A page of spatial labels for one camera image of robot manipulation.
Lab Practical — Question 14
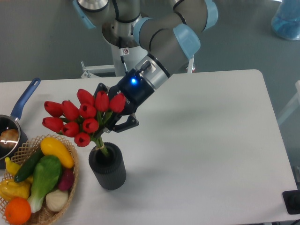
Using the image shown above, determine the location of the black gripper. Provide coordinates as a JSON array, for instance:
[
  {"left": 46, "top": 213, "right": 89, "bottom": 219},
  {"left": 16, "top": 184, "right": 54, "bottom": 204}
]
[{"left": 93, "top": 69, "right": 154, "bottom": 133}]

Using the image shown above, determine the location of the red tulip bouquet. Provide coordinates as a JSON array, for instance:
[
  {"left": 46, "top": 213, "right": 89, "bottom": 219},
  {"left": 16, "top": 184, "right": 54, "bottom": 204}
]
[{"left": 42, "top": 89, "right": 126, "bottom": 158}]

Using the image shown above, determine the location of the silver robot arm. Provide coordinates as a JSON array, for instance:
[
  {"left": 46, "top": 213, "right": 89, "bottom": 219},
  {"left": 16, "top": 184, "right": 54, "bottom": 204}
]
[{"left": 73, "top": 0, "right": 218, "bottom": 135}]

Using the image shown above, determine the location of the dark grey ribbed vase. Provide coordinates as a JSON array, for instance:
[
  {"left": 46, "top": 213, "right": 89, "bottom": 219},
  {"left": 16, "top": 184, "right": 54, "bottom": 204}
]
[{"left": 89, "top": 142, "right": 127, "bottom": 190}]

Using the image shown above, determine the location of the yellow squash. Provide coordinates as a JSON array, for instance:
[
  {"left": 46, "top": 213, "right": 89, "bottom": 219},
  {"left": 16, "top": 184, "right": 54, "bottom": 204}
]
[{"left": 40, "top": 137, "right": 75, "bottom": 169}]

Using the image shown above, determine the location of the purple red onion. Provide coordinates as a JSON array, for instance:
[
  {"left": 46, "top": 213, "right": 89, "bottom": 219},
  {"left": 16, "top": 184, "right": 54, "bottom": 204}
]
[{"left": 58, "top": 169, "right": 75, "bottom": 191}]

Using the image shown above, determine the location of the green bok choy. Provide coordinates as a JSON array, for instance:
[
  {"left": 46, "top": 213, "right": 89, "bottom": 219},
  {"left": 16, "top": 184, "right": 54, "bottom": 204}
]
[{"left": 28, "top": 155, "right": 62, "bottom": 213}]

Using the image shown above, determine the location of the woven wicker basket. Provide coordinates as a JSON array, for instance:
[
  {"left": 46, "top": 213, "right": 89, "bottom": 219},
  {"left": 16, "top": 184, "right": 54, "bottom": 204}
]
[{"left": 10, "top": 135, "right": 79, "bottom": 225}]

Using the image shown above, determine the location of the green cucumber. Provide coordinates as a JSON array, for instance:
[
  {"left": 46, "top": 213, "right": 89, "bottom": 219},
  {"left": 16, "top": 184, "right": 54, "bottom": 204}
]
[{"left": 14, "top": 148, "right": 44, "bottom": 183}]

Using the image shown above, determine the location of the bread roll in pan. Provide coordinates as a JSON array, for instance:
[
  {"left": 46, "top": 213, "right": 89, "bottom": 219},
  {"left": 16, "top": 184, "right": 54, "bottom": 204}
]
[{"left": 0, "top": 129, "right": 19, "bottom": 149}]

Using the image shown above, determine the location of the white garlic bulb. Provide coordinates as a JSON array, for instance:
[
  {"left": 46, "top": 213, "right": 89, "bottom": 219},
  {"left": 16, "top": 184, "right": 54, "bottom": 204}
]
[{"left": 45, "top": 189, "right": 68, "bottom": 212}]

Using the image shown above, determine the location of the yellow banana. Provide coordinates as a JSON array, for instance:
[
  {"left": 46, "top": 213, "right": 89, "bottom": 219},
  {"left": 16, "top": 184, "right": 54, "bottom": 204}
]
[{"left": 5, "top": 157, "right": 21, "bottom": 177}]

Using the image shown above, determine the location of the yellow bell pepper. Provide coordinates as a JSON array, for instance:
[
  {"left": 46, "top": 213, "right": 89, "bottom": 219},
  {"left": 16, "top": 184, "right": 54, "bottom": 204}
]
[{"left": 0, "top": 179, "right": 31, "bottom": 202}]

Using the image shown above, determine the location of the orange fruit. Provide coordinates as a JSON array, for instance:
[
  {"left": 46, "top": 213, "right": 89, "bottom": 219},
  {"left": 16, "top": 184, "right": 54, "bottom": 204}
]
[{"left": 4, "top": 197, "right": 31, "bottom": 225}]

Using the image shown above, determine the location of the blue plastic bag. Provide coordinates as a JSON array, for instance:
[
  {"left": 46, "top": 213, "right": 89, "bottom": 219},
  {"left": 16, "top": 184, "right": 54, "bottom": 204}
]
[{"left": 271, "top": 0, "right": 300, "bottom": 40}]

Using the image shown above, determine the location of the black device at edge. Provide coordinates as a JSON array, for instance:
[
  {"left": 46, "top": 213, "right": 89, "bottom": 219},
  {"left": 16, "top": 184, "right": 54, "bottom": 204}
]
[{"left": 282, "top": 190, "right": 300, "bottom": 215}]

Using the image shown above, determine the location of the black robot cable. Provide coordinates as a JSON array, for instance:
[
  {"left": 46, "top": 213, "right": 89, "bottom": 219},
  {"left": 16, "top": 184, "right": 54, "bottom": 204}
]
[{"left": 118, "top": 36, "right": 130, "bottom": 75}]

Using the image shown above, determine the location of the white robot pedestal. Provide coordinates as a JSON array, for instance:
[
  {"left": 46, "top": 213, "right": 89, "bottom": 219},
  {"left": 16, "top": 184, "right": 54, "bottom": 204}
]
[{"left": 83, "top": 16, "right": 201, "bottom": 83}]

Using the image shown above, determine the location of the blue handled saucepan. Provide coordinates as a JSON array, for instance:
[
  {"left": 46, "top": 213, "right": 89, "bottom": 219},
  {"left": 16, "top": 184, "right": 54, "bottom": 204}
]
[{"left": 0, "top": 78, "right": 41, "bottom": 169}]

